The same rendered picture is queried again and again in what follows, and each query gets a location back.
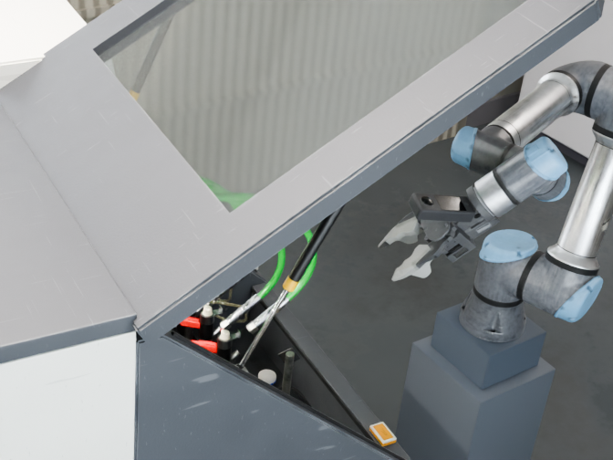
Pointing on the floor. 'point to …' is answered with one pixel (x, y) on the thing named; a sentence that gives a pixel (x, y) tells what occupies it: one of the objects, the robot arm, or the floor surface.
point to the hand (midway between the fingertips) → (388, 258)
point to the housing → (57, 326)
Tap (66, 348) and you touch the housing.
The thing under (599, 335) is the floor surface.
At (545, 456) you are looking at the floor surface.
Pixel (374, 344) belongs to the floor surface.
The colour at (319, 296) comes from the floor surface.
